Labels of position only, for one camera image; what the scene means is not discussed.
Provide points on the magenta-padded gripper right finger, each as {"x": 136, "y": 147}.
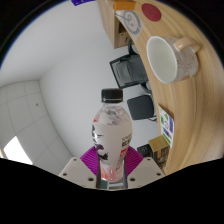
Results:
{"x": 145, "y": 171}

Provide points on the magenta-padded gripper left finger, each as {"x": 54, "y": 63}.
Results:
{"x": 78, "y": 171}

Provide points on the clear bottle with black cap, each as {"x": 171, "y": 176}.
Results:
{"x": 111, "y": 133}

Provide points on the dark brown carton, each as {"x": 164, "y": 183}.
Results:
{"x": 144, "y": 151}

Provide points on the brown carton with tan stripe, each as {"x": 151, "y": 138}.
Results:
{"x": 159, "y": 145}

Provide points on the white leaflet with green print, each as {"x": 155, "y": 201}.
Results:
{"x": 166, "y": 125}

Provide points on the black solid-back office chair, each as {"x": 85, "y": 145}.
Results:
{"x": 140, "y": 107}

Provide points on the ceiling light panel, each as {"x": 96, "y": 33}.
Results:
{"x": 16, "y": 150}

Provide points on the black mesh-back office chair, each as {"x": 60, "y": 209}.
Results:
{"x": 115, "y": 71}

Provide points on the white speckled ceramic mug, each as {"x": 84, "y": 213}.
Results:
{"x": 163, "y": 60}

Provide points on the wooden side desk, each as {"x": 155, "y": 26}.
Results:
{"x": 108, "y": 23}

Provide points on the flat round red coaster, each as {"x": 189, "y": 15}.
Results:
{"x": 151, "y": 12}

